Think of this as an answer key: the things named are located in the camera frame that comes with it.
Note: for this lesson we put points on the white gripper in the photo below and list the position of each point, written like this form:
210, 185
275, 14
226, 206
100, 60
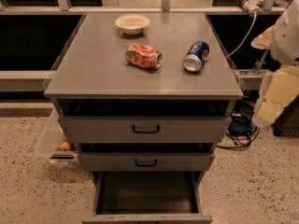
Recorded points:
286, 41

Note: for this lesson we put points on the crushed orange coke can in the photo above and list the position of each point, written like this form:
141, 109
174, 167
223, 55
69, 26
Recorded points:
143, 56

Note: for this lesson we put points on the blue pepsi can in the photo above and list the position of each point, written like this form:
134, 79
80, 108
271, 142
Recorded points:
196, 56

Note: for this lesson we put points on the grey drawer cabinet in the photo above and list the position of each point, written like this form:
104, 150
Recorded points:
214, 96

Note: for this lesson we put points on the bottom grey drawer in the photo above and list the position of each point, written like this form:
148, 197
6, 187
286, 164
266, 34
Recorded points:
147, 198

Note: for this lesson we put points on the grey drawer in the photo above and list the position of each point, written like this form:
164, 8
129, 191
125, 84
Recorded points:
144, 129
147, 198
145, 162

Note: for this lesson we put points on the top grey drawer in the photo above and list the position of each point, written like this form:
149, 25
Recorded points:
144, 129

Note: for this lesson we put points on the middle grey drawer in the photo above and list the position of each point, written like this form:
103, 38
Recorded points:
145, 162

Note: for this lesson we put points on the white power strip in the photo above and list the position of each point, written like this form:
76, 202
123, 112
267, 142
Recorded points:
250, 6

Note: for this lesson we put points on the blue device on floor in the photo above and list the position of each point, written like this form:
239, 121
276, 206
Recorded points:
240, 126

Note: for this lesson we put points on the white bowl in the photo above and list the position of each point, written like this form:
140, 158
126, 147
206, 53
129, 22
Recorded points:
132, 24

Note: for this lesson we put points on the orange fruit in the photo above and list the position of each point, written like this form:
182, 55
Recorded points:
65, 146

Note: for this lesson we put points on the clear plastic bin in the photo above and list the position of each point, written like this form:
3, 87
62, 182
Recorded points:
49, 142

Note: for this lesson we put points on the metal railing frame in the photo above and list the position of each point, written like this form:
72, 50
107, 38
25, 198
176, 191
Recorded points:
62, 3

